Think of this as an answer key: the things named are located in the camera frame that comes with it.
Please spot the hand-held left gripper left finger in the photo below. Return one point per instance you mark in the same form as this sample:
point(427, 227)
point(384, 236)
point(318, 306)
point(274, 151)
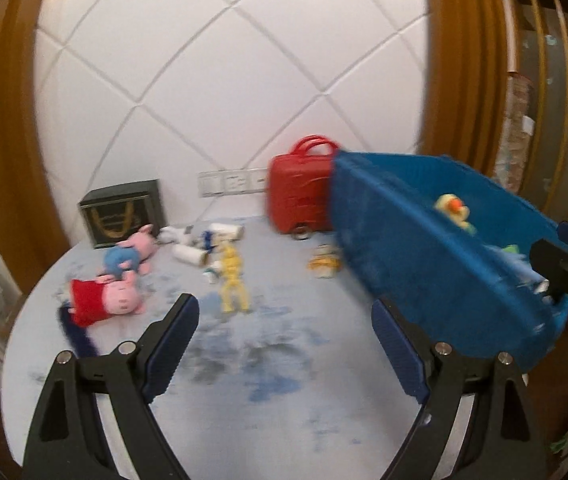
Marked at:
point(174, 345)

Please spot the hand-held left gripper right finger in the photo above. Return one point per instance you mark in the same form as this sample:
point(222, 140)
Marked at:
point(396, 347)

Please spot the blue plastic basket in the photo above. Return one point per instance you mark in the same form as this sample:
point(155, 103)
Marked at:
point(413, 260)

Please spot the white blue-patterned desktop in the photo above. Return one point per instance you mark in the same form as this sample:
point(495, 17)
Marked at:
point(264, 350)

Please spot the pig plush in red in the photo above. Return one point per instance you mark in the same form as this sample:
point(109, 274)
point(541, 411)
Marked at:
point(104, 300)

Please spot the yellow figure toy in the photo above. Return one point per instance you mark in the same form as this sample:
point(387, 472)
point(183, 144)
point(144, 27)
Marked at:
point(233, 277)

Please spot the pig plush in blue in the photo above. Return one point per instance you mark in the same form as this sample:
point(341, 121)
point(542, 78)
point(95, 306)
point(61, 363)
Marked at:
point(131, 252)

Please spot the small yellow white toy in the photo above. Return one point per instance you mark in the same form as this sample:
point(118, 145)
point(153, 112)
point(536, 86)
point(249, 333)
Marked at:
point(325, 261)

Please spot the yellow rubber duck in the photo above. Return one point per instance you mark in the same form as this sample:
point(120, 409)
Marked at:
point(456, 210)

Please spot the wooden slatted screen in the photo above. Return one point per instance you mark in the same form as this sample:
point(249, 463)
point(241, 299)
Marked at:
point(553, 85)

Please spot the red toy suitcase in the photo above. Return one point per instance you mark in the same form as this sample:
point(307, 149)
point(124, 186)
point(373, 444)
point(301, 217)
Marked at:
point(299, 195)

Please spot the white wall socket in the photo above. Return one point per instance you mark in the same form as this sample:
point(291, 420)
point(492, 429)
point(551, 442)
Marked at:
point(238, 182)

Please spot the brown wooden frame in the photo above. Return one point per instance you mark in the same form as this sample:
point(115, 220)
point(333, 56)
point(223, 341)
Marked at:
point(4, 160)
point(463, 60)

